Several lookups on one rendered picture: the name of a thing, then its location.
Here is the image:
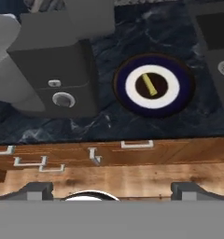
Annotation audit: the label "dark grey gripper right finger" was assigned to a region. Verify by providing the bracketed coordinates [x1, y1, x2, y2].
[170, 181, 224, 202]

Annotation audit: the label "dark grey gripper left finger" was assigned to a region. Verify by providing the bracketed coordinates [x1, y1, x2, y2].
[0, 181, 54, 202]

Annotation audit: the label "yellow butter stick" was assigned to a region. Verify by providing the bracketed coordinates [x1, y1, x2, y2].
[141, 73, 158, 97]

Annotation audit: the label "dark grey stand mixer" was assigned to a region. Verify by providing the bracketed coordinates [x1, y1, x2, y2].
[6, 0, 117, 120]

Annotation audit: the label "wooden cupboard run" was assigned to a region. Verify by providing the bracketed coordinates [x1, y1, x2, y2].
[0, 135, 224, 202]

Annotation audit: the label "white round object black rim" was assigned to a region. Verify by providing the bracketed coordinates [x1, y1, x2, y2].
[61, 190, 121, 202]

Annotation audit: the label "navy and white round plate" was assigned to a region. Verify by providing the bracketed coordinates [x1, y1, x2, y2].
[112, 52, 197, 120]

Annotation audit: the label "white rounded appliance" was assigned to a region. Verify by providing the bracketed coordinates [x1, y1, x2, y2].
[0, 13, 47, 114]

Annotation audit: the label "dark grey sink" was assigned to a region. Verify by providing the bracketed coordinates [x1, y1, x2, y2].
[186, 0, 224, 110]

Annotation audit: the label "white cupboard handle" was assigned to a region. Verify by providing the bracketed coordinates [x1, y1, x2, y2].
[120, 139, 155, 149]
[88, 147, 103, 165]
[38, 163, 66, 174]
[13, 155, 49, 168]
[0, 145, 16, 156]

